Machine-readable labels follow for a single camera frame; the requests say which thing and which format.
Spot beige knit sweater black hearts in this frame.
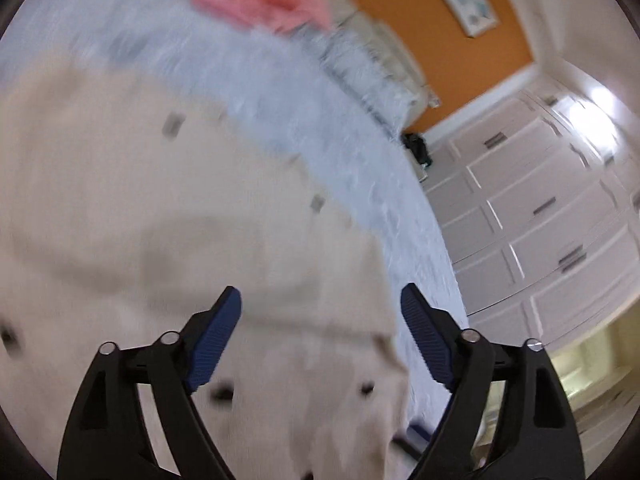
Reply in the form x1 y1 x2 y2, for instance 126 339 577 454
1 54 408 479

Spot grey butterfly pillow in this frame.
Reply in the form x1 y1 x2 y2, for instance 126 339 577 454
320 27 425 140

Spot bed with butterfly grey cover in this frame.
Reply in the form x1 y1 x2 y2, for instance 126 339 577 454
0 0 471 441

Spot black bag on nightstand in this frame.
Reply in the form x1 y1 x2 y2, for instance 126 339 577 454
400 132 433 168

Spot white wardrobe with black handles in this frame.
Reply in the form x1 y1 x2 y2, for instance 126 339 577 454
423 68 639 350

